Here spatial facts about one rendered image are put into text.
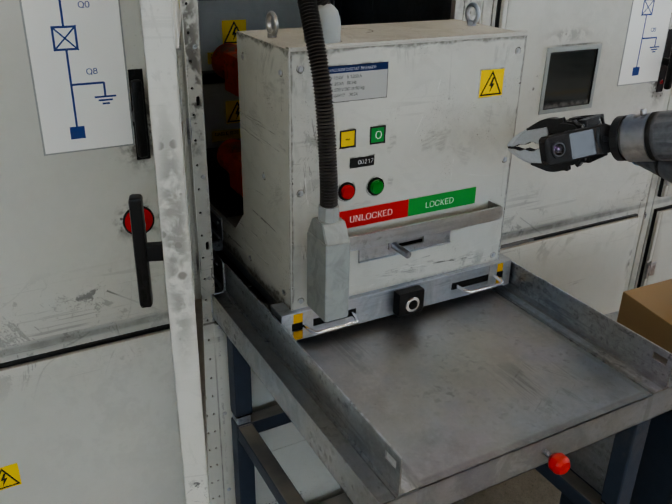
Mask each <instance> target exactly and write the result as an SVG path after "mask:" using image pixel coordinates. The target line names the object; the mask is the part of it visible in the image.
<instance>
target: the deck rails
mask: <svg viewBox="0 0 672 504"><path fill-rule="evenodd" d="M225 282H226V290H225V291H224V293H225V294H226V295H227V297H228V298H229V299H230V300H231V301H232V303H233V304H234V305H235V306H236V307H237V309H238V310H239V311H240V312H241V313H242V315H243V316H244V317H245V318H246V319H247V321H248V322H249V323H250V324H251V325H252V327H253V328H254V329H255V330H256V332H257V333H258V334H259V335H260V336H261V338H262V339H263V340H264V341H265V342H266V344H267V345H268V346H269V347H270V348H271V350H272V351H273V352H274V353H275V354H276V356H277V357H278V358H279V359H280V360H281V362H282V363H283V364H284V365H285V366H286V368H287V369H288V370H289V371H290V372H291V374H292V375H293V376H294V377H295V378H296V380H297V381H298V382H299V383H300V384H301V386H302V387H303V388H304V389H305V390H306V392H307V393H308V394H309V395H310V397H311V398H312V399H313V400H314V401H315V403H316V404H317V405H318V406H319V407H320V409H321V410H322V411H323V412H324V413H325V415H326V416H327V417H328V418H329V419H330V421H331V422H332V423H333V424H334V425H335V427H336V428H337V429H338V430H339V431H340V433H341V434H342V435H343V436H344V437H345V439H346V440H347V441H348V442H349V443H350V445H351V446H352V447H353V448H354V449H355V451H356V452H357V453H358V454H359V456H360V457H361V458H362V459H363V460H364V462H365V463H366V464H367V465H368V466H369V468H370V469H371V470H372V471H373V472H374V474H375V475H376V476H377V477H378V478H379V480H380V481H381V482H382V483H383V484H384V486H385V487H386V488H387V489H388V490H389V492H390V493H391V494H392V495H393V496H394V498H395V499H396V498H398V497H401V496H403V495H406V494H408V493H411V492H413V491H416V490H418V489H419V487H418V485H417V484H416V483H415V482H414V481H413V480H412V479H411V478H410V476H409V475H408V474H407V473H406V472H405V471H404V470H403V469H402V465H403V458H402V457H401V456H400V454H399V453H398V452H397V451H396V450H395V449H394V448H393V447H392V446H391V444H390V443H389V442H388V441H387V440H386V439H385V438H384V437H383V436H382V435H381V433H380V432H379V431H378V430H377V429H376V428H375V427H374V426H373V425H372V424H371V422H370V421H369V420H368V419H367V418H366V417H365V416H364V415H363V414H362V412H361V411H360V410H359V409H358V408H357V407H356V406H355V405H354V404H353V403H352V401H351V400H350V399H349V398H348V397H347V396H346V395H345V394H344V393H343V392H342V390H341V389H340V388H339V387H338V386H337V385H336V384H335V383H334V382H333V380H332V379H331V378H330V377H329V376H328V375H327V374H326V373H325V372H324V371H323V369H322V368H321V367H320V366H319V365H318V364H317V363H316V362H315V361H314V359H313V358H312V357H311V356H310V355H309V354H308V353H307V352H306V351H305V350H304V348H303V347H302V346H301V345H300V344H299V343H298V342H297V341H296V340H295V339H294V337H293V336H292V335H291V334H290V333H289V332H288V331H287V330H286V329H285V327H284V326H283V325H282V324H281V323H280V322H279V321H278V320H277V319H276V318H275V316H274V315H273V314H272V313H271V312H270V311H269V310H268V309H267V308H266V307H265V305H264V304H263V303H262V302H261V301H260V300H259V299H258V298H257V297H256V295H255V294H254V293H253V292H252V291H251V290H250V289H249V288H248V287H247V286H246V284H245V283H244V282H243V281H242V280H241V279H240V278H239V277H238V276H237V274H236V273H235V272H234V271H233V270H232V269H231V268H230V267H229V266H228V265H227V263H225ZM491 290H493V291H494V292H496V293H497V294H499V295H500V296H502V297H503V298H505V299H507V300H508V301H510V302H511V303H513V304H514V305H516V306H517V307H519V308H520V309H522V310H524V311H525V312H527V313H528V314H530V315H531V316H533V317H534V318H536V319H537V320H539V321H540V322H542V323H544V324H545V325H547V326H548V327H550V328H551V329H553V330H554V331H556V332H557V333H559V334H561V335H562V336H564V337H565V338H567V339H568V340H570V341H571V342H573V343H574V344H576V345H577V346H579V347H581V348H582V349H584V350H585V351H587V352H588V353H590V354H591V355H593V356H594V357H596V358H598V359H599V360H601V361H602V362H604V363H605V364H607V365H608V366H610V367H611V368H613V369H615V370H616V371H618V372H619V373H621V374H622V375H624V376H625V377H627V378H628V379H630V380H631V381H633V382H635V383H636V384H638V385H639V386H641V387H642V388H644V389H645V390H647V391H648V392H650V393H652V394H656V393H658V392H661V391H663V390H666V389H668V388H669V386H668V383H669V379H670V375H671V371H672V353H670V352H668V351H667V350H665V349H663V348H661V347H660V346H658V345H656V344H655V343H653V342H651V341H649V340H648V339H646V338H644V337H642V336H641V335H639V334H637V333H636V332H634V331H632V330H630V329H629V328H627V327H625V326H623V325H622V324H620V323H618V322H617V321H615V320H613V319H611V318H610V317H608V316H606V315H604V314H603V313H601V312H599V311H598V310H596V309H594V308H592V307H591V306H589V305H587V304H585V303H584V302H582V301H580V300H579V299H577V298H575V297H573V296H572V295H570V294H568V293H566V292H565V291H563V290H561V289H560V288H558V287H556V286H554V285H553V284H551V283H549V282H547V281H546V280H544V279H542V278H541V277H539V276H537V275H535V274H534V273H532V272H530V271H528V270H527V269H525V268H523V267H522V266H520V265H518V264H516V263H515V262H513V261H511V269H510V276H509V283H508V284H506V285H502V286H499V287H495V288H492V289H491ZM654 352H656V353H657V354H659V355H661V356H662V357H664V358H666V359H668V360H667V363H666V365H665V364H663V363H661V362H660V361H658V360H656V359H655V358H653V355H654Z"/></svg>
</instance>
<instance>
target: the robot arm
mask: <svg viewBox="0 0 672 504"><path fill-rule="evenodd" d="M599 119H601V121H600V120H599ZM601 122H602V124H601ZM531 142H534V143H536V144H539V148H538V149H533V148H530V147H529V148H526V149H524V148H521V147H516V146H519V145H520V144H521V145H526V144H529V143H531ZM507 146H508V151H510V152H511V153H512V154H513V155H515V156H516V157H518V158H519V159H521V160H523V161H525V162H527V163H529V164H531V165H532V166H535V167H537V168H540V169H542V170H545V171H548V172H558V171H569V170H571V165H574V164H575V166H576V167H579V166H581V165H582V164H583V163H591V162H593V161H595V160H597V159H600V158H602V157H604V156H607V155H608V153H609V152H611V154H612V156H613V158H614V159H615V160H617V161H628V162H632V163H633V164H634V165H636V166H641V167H642V168H644V169H646V170H648V171H650V172H652V173H654V174H656V175H658V176H660V177H661V178H663V179H665V180H667V181H668V182H670V183H672V110H666V111H656V112H650V113H648V114H647V109H645V108H644V109H641V110H640V113H635V114H629V115H624V116H617V117H616V118H615V119H614V120H613V121H612V123H611V125H609V124H606V123H605V121H604V114H595V115H584V116H575V117H572V118H569V119H568V120H566V118H565V117H562V118H558V117H550V118H546V119H543V120H540V121H538V122H537V123H535V124H533V125H532V126H530V127H528V128H527V129H525V130H524V131H522V132H521V133H519V134H518V135H516V136H515V137H514V138H512V139H511V141H510V142H509V143H508V144H507Z"/></svg>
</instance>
